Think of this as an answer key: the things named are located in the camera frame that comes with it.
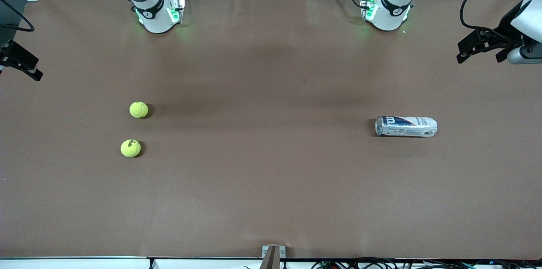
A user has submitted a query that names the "yellow-green tennis ball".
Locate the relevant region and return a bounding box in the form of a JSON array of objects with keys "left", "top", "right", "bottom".
[
  {"left": 129, "top": 101, "right": 149, "bottom": 119},
  {"left": 120, "top": 139, "right": 141, "bottom": 158}
]

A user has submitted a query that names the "large table cover sheet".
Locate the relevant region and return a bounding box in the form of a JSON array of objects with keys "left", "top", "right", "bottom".
[{"left": 0, "top": 0, "right": 542, "bottom": 260}]

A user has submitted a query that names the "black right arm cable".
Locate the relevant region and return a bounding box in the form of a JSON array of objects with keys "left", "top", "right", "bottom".
[{"left": 0, "top": 0, "right": 35, "bottom": 32}]

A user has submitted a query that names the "tangled black cable bundle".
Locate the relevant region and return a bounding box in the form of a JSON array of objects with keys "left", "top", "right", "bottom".
[{"left": 311, "top": 256, "right": 542, "bottom": 269}]

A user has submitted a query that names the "metal table edge bracket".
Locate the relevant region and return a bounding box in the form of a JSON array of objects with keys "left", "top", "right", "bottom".
[{"left": 262, "top": 245, "right": 286, "bottom": 269}]

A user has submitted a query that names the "clear plastic tennis ball can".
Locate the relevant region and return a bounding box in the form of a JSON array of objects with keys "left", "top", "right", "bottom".
[{"left": 375, "top": 116, "right": 438, "bottom": 138}]

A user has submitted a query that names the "white table edge rail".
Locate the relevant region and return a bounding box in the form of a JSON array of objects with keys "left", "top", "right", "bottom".
[{"left": 0, "top": 257, "right": 542, "bottom": 269}]

